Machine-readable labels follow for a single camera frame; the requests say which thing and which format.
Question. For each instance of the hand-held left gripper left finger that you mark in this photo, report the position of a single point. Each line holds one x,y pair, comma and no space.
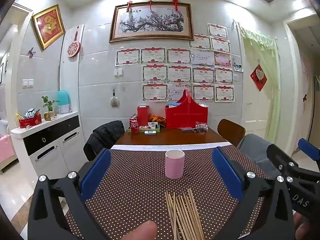
96,172

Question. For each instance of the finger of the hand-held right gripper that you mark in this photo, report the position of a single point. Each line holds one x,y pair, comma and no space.
275,155
308,148

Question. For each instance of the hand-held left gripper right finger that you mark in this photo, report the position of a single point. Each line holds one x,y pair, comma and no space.
227,175

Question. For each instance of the pink cup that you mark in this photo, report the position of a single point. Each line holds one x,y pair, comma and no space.
175,167

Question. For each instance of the pile of wooden chopsticks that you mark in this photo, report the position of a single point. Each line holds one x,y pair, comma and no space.
182,215

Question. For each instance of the person's right hand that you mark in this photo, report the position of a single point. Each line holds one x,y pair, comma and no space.
303,227

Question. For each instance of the person's left hand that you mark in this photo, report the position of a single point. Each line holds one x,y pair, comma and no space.
145,231

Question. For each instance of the grey garment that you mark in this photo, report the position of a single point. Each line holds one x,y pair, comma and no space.
255,150

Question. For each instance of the black jacket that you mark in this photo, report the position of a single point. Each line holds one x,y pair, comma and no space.
105,137

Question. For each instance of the brown wooden chair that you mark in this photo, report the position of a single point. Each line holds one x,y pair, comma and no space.
230,131

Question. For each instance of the brown polka dot tablecloth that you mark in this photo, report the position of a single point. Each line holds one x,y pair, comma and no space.
140,187

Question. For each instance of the white door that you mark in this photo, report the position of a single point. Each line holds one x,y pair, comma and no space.
255,110

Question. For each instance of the white black sideboard cabinet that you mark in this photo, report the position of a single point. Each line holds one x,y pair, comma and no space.
50,140

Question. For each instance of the clear plastic packet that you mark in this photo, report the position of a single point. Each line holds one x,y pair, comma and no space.
197,127

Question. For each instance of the red soda can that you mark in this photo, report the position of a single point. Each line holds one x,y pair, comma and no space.
132,118
134,127

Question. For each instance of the small white gadget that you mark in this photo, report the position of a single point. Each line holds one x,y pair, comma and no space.
150,132

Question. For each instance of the green tray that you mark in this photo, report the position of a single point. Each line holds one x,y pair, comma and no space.
156,130

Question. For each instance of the tall red gift box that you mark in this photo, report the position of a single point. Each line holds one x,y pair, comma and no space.
143,116

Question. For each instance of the small white labelled box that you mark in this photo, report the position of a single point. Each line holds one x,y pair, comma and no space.
153,125

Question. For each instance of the light green curtain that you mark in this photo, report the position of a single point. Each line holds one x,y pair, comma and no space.
272,80

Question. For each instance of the potted green plant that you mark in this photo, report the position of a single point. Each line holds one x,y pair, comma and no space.
48,113

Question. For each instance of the turquoise white humidifier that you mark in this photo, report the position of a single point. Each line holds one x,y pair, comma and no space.
63,101

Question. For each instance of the red diamond door decoration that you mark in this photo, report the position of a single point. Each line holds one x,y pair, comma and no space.
258,77

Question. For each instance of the hanging key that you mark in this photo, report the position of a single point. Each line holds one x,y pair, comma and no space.
113,93

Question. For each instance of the orange snack packets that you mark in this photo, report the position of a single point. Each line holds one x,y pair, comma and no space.
157,118

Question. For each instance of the black white snack bag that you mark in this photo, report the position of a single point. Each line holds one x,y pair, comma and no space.
31,113

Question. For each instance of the pink cloth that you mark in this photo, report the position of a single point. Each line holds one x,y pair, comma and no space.
6,148

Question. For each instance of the yellow snack packet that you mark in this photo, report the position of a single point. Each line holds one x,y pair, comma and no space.
19,116

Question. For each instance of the small photo print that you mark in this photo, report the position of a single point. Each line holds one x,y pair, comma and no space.
238,66

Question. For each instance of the pink round fan ornament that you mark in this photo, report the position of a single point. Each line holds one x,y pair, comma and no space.
73,48

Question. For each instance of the framed red gold calligraphy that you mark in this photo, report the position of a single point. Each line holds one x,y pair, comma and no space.
48,26

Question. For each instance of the framed plum blossom painting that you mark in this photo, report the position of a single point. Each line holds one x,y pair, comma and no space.
150,21

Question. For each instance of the red Chinese knot ornament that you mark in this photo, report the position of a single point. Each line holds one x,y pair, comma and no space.
129,5
151,4
175,3

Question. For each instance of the white round wall ornament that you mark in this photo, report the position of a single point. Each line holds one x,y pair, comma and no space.
115,102

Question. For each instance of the white wall switch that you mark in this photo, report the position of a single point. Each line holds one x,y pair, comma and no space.
236,78
118,72

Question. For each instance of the wall of award certificates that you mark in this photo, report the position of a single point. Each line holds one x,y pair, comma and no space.
180,75

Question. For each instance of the white double light switch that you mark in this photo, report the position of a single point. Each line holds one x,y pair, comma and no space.
27,83

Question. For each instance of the butterfly wall decal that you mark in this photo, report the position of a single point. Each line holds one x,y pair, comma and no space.
31,52

